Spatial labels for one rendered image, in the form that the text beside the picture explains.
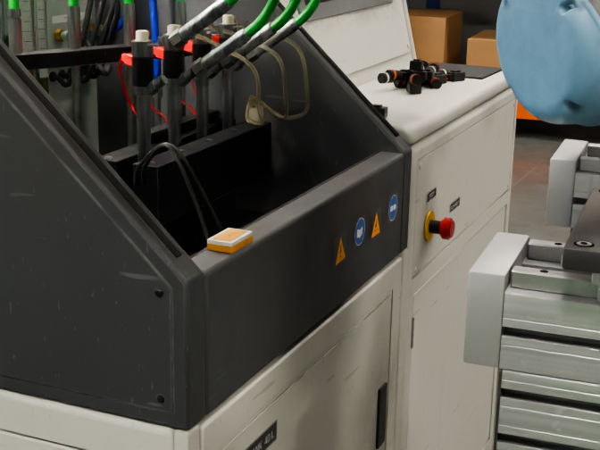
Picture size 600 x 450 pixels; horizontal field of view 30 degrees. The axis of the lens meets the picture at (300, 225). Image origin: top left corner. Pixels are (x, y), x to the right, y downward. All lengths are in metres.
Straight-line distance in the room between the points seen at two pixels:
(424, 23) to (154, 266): 5.74
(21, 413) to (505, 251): 0.55
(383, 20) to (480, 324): 1.31
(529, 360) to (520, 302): 0.05
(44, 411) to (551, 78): 0.66
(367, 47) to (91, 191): 1.12
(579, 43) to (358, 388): 0.88
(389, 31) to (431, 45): 4.50
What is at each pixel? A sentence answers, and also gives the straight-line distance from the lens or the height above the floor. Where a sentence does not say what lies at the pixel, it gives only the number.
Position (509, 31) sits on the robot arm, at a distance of 0.90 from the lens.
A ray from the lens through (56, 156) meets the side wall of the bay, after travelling 1.14.
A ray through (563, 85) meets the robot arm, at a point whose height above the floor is 1.18.
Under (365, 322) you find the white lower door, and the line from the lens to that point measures 1.60.
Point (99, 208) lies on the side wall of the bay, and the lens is 1.12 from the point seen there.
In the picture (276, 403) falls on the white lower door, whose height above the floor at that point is 0.73.
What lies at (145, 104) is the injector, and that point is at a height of 1.05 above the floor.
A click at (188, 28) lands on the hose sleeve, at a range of 1.42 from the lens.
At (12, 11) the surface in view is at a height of 1.16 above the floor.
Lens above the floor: 1.31
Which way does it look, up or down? 16 degrees down
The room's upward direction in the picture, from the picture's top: 1 degrees clockwise
